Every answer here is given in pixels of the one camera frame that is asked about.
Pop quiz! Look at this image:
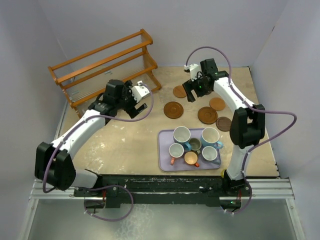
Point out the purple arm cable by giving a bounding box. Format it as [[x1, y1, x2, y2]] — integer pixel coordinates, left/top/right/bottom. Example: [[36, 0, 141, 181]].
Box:
[[42, 83, 155, 222], [186, 46, 297, 216]]

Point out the white mug grey-blue handle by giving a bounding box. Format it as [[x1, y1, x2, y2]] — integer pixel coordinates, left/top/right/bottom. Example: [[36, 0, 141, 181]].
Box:
[[201, 146, 221, 165]]

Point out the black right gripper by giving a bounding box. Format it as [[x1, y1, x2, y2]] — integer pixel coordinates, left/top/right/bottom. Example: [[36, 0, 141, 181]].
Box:
[[183, 73, 212, 102]]

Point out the white mug orange handle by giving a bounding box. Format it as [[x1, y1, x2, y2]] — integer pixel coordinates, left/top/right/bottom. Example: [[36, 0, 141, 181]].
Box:
[[168, 143, 185, 166]]

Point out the ringed brown wooden coaster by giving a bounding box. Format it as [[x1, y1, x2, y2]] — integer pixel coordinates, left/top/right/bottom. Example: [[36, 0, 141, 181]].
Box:
[[163, 101, 184, 119]]

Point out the white mug blue handle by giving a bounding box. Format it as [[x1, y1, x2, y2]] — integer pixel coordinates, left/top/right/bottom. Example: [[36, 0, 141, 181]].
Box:
[[173, 126, 191, 151]]

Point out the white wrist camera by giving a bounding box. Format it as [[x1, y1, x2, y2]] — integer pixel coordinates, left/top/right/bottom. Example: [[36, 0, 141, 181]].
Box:
[[130, 81, 150, 103], [184, 64, 202, 81]]

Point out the orange wooden shelf rack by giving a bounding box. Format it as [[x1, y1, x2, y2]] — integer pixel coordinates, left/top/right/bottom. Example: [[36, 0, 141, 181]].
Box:
[[48, 28, 162, 118]]

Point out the yellow tape roll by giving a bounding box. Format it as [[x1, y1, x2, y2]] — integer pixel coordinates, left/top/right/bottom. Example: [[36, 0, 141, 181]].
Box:
[[220, 169, 226, 178]]

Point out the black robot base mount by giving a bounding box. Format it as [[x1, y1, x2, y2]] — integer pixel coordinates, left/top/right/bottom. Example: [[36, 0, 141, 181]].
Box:
[[74, 174, 252, 208]]

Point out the dark walnut coaster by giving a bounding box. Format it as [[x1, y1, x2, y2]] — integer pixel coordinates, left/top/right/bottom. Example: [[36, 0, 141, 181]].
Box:
[[216, 116, 232, 132]]

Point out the olive green mug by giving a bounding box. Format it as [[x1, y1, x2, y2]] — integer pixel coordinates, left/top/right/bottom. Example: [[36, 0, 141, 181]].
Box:
[[189, 137, 202, 155]]

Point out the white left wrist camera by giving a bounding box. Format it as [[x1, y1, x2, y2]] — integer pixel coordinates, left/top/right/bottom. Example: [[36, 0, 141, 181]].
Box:
[[130, 81, 150, 103]]

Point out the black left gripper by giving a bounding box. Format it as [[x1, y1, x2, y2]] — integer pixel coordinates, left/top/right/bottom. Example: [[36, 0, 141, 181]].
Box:
[[115, 81, 146, 118]]

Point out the aluminium frame rail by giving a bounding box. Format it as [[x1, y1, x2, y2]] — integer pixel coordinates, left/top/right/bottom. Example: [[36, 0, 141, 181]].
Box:
[[29, 178, 295, 200]]

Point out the large light blue mug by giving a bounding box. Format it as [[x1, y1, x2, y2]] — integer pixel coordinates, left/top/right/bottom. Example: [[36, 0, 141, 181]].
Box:
[[200, 127, 224, 149]]

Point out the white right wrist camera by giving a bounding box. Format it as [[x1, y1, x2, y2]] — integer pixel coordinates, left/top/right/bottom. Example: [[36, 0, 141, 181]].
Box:
[[184, 64, 202, 81]]

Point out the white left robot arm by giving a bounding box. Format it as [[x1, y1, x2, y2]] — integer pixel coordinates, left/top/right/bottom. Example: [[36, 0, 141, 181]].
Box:
[[34, 79, 153, 196]]

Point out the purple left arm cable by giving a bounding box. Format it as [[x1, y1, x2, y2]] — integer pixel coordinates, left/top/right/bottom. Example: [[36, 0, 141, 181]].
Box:
[[42, 83, 155, 222]]

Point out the light wooden coaster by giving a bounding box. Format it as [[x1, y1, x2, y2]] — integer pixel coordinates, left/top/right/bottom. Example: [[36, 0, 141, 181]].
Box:
[[172, 85, 187, 98], [209, 97, 226, 111]]

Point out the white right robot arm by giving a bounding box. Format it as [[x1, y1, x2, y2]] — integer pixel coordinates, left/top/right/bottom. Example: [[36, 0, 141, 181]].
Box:
[[182, 58, 265, 196]]

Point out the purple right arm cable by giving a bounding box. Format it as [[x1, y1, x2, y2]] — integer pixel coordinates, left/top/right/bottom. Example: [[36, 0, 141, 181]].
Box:
[[186, 46, 297, 216]]

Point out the lavender plastic tray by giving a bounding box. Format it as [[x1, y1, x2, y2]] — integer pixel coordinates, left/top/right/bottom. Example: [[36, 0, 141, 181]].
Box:
[[157, 128, 223, 172]]

